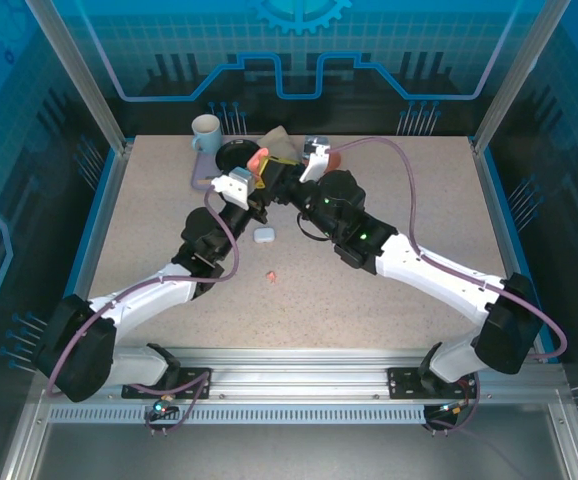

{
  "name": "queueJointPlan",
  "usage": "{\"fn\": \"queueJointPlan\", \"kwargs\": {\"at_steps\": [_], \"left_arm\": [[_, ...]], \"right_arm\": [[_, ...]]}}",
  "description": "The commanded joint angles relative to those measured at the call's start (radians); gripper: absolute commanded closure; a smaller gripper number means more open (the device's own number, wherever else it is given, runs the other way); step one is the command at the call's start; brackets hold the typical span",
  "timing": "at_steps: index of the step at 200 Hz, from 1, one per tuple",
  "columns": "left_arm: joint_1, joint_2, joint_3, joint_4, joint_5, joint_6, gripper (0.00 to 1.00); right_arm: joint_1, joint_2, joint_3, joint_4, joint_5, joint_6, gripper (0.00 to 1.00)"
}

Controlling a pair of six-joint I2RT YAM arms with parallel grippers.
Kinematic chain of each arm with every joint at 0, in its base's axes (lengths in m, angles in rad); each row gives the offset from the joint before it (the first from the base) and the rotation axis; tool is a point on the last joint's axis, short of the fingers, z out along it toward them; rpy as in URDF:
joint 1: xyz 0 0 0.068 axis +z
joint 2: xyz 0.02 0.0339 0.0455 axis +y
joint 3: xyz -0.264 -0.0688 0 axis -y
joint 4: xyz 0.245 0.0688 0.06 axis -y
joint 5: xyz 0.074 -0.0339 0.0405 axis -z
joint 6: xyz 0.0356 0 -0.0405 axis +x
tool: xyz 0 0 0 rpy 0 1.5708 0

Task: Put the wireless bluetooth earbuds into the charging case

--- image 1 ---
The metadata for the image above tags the grey folded cloth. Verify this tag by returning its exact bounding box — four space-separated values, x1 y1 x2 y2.
257 124 304 167

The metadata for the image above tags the black round plate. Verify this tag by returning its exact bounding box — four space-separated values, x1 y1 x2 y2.
215 139 261 172

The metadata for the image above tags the lilac serving tray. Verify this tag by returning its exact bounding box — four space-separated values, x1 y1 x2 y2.
191 147 231 192

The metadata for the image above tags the light blue mug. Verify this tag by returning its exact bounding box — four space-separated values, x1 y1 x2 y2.
190 113 223 155

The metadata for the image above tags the blue printed back panel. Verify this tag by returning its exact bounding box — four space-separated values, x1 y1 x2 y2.
48 0 545 139

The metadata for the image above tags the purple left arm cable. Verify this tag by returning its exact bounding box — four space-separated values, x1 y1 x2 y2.
43 187 243 437

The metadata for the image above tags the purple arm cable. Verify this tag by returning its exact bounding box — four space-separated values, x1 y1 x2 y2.
326 135 569 437
43 187 243 437

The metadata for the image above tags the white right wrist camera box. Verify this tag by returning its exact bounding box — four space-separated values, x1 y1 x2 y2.
299 135 331 183

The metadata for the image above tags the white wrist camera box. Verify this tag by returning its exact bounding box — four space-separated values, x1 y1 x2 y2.
211 167 256 209
299 135 331 183

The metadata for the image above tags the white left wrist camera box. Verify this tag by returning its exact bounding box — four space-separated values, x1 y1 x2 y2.
211 167 256 209

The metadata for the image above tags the thin black right gripper cable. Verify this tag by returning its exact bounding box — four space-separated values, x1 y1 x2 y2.
295 212 333 244

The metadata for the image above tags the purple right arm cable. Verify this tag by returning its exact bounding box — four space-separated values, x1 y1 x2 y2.
326 135 569 437

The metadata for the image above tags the aluminium side rail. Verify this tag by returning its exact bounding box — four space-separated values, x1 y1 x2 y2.
470 138 550 364
33 139 135 366

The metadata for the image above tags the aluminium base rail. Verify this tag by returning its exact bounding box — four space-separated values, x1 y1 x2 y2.
36 347 568 402

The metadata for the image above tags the small lit cable connector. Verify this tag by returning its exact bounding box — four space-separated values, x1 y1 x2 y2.
149 397 178 422
436 398 471 417

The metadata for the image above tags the perforated metal cable duct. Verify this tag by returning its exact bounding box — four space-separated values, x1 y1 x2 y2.
47 405 428 427

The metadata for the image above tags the aluminium frame post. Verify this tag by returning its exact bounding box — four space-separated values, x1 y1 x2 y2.
470 0 570 154
23 0 135 154

